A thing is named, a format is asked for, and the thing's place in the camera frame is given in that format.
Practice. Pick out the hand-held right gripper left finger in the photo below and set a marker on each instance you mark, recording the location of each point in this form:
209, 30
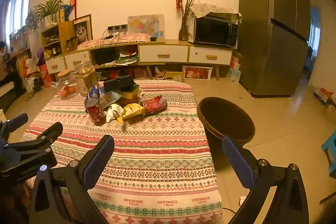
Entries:
98, 161

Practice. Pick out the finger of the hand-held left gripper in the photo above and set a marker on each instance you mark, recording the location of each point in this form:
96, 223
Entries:
50, 133
15, 120

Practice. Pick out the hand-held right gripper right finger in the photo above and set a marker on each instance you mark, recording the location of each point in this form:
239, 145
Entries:
239, 163

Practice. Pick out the red soda can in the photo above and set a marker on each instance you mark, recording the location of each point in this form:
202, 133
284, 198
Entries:
95, 112

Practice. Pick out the white tissue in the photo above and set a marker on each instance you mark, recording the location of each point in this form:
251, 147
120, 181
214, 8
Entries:
114, 111

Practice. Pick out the brown round trash can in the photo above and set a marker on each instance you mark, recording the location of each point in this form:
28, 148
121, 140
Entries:
210, 119

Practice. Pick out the blue snack box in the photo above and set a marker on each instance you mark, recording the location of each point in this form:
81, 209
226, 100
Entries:
94, 91

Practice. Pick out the yellow snack wrapper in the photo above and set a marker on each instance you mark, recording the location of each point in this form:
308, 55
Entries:
132, 109

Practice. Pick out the crushed red snack tube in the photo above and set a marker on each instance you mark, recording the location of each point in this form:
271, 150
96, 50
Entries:
155, 106

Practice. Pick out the white paper scrap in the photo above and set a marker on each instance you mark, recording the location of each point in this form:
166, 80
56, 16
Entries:
242, 200

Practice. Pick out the glass jar with oranges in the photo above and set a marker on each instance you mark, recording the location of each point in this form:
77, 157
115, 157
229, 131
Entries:
68, 90

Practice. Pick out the patterned striped tablecloth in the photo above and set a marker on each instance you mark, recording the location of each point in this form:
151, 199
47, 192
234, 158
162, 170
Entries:
157, 161

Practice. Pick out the white cabinet drawer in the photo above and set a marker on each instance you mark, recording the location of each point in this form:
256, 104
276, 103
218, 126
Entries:
77, 60
55, 65
162, 54
210, 56

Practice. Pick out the glass jar with snack sticks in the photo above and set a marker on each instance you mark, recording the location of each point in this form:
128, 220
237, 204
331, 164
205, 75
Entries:
88, 77

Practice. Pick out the black rectangular box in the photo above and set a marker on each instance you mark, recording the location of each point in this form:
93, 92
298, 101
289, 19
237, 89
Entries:
118, 82

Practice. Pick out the blue plastic stool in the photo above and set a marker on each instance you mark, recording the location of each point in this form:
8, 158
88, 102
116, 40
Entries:
330, 145

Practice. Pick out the red framed picture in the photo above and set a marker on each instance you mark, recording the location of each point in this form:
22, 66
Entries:
197, 73

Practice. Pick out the wooden shelf unit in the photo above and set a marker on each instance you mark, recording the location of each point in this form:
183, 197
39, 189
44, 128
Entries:
65, 32

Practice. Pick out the pile of papers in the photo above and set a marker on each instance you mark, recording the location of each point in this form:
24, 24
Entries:
127, 58

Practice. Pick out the white orange cardboard box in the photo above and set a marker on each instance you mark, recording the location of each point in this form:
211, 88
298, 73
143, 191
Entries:
323, 95

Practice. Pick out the framed animal picture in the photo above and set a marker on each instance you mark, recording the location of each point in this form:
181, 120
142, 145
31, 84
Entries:
82, 29

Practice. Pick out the yellow cardboard box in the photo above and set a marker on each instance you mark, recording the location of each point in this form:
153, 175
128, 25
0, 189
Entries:
173, 76

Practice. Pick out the window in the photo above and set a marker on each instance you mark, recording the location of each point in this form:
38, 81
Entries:
18, 8

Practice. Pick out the green potted plant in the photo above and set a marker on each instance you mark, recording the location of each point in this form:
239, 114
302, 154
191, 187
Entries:
50, 7

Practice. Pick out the pink cloth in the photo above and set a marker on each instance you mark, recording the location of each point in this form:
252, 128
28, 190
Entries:
126, 37

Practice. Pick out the grey refrigerator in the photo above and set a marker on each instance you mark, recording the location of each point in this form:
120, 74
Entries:
270, 43

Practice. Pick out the black power strip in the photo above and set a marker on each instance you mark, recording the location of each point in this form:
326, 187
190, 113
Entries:
116, 27

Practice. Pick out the small black box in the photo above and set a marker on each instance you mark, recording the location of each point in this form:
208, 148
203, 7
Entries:
153, 39

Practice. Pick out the black microwave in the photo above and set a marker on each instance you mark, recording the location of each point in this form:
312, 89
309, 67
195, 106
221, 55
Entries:
214, 31

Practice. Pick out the wooden tv cabinet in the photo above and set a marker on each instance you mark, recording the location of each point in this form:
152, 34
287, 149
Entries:
168, 43

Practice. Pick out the vase with dried stems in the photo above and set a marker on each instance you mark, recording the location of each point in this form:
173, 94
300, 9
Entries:
183, 32

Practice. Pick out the map printed gift bag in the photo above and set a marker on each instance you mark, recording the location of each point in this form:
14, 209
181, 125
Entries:
144, 26

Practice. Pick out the white patterned cloth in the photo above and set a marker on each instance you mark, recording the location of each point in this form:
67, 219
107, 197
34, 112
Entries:
210, 8

